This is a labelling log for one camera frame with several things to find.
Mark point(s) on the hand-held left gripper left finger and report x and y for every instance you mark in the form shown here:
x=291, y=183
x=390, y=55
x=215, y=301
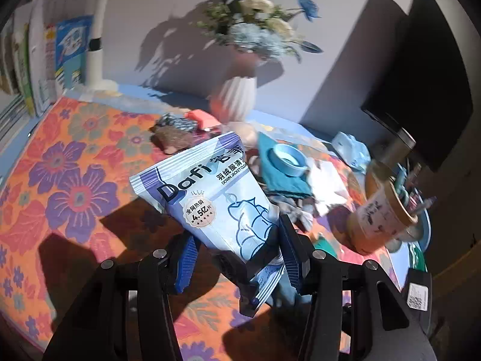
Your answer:
x=186, y=267

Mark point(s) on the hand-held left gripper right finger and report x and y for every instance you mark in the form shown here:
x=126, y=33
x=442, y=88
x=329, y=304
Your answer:
x=291, y=255

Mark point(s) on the light blue wipes packet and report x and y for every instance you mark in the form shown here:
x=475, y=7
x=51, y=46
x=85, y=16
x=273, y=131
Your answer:
x=210, y=195

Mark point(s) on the teal cloth pouch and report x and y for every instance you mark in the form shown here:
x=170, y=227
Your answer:
x=278, y=180

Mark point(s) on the peach soft ball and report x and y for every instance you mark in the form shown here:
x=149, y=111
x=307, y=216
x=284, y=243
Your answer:
x=244, y=129

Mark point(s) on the red soft item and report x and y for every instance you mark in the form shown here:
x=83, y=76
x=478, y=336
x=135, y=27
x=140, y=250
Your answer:
x=201, y=117

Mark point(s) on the green printed packet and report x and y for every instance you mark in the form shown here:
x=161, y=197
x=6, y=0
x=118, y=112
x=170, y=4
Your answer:
x=419, y=257

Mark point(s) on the grey cloth scrunchie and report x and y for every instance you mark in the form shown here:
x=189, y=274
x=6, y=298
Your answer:
x=297, y=214

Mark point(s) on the white crumpled tissue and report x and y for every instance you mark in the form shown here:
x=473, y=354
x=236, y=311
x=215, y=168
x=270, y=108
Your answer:
x=327, y=188

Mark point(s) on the brown printed pen cup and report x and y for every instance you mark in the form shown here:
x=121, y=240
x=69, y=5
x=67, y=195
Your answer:
x=379, y=214

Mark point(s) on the blue tape roll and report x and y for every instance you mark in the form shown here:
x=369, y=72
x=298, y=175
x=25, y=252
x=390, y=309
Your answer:
x=276, y=158

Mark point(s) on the light blue tissue pack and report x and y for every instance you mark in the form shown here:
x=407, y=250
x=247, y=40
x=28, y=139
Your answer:
x=351, y=148

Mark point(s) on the floral orange tablecloth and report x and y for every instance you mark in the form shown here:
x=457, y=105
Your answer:
x=75, y=180

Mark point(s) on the dark patterned pouch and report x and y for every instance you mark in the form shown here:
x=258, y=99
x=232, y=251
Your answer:
x=176, y=121

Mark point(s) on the beige thermos bottle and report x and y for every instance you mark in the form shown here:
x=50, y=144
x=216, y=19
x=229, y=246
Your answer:
x=398, y=146

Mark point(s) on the white ribbed vase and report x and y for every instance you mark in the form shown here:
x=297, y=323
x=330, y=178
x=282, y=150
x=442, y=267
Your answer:
x=236, y=94

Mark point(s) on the black television screen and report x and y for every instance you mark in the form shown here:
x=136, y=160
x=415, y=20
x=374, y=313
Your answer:
x=424, y=82

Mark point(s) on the blue and white flower bouquet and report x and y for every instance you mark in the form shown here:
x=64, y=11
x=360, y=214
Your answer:
x=259, y=26

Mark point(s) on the white desk lamp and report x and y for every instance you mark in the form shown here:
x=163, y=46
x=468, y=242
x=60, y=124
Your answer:
x=96, y=52

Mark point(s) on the blue printed box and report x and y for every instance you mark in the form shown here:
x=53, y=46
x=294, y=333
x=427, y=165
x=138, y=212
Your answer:
x=71, y=52

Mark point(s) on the row of white books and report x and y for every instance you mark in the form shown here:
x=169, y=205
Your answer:
x=37, y=64

